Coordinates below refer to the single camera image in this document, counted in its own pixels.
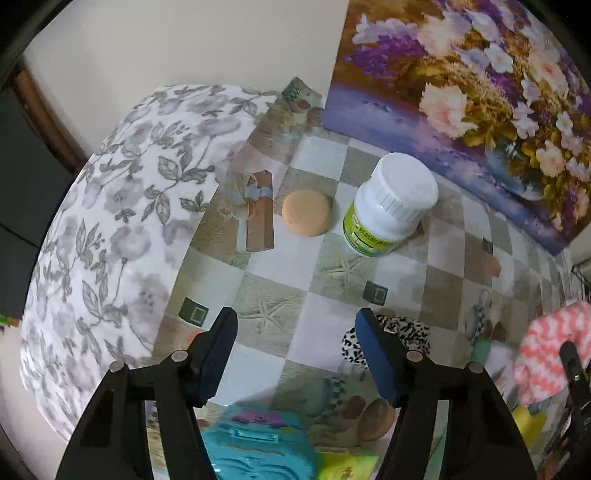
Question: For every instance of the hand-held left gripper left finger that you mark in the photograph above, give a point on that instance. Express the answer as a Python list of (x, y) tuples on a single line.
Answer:
[(217, 369)]

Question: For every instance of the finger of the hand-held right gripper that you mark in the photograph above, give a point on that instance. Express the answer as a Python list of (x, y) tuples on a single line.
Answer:
[(575, 369)]

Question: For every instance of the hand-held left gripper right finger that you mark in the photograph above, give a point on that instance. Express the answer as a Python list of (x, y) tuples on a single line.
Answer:
[(378, 360)]

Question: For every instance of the pink white chevron cloth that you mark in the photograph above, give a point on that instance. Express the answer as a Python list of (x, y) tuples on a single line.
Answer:
[(545, 350)]

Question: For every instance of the black white leopard scrunchie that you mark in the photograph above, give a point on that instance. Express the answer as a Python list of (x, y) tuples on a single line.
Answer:
[(411, 334)]

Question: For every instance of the yellow green sponge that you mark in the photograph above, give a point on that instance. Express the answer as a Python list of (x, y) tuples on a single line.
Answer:
[(346, 468)]

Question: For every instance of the teal plastic case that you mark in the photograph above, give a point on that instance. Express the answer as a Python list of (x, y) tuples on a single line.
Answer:
[(258, 452)]

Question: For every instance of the checkered printed tablecloth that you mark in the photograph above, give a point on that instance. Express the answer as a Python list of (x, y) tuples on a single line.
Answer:
[(286, 286)]

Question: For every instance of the orange round makeup puff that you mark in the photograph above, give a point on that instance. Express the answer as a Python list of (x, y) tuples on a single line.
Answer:
[(304, 212)]

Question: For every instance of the white pill bottle green label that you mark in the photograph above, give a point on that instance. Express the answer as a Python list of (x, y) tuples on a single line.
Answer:
[(392, 194)]

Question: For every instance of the grey floral white blanket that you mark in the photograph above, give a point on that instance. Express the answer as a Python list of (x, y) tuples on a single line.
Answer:
[(115, 230)]

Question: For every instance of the dark door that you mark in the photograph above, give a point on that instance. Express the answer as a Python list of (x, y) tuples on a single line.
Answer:
[(18, 207)]

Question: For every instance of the flower painting canvas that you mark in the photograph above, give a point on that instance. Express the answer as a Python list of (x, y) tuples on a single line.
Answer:
[(461, 92)]

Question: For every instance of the brown wooden door frame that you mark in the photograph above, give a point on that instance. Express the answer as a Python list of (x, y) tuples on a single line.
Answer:
[(46, 120)]

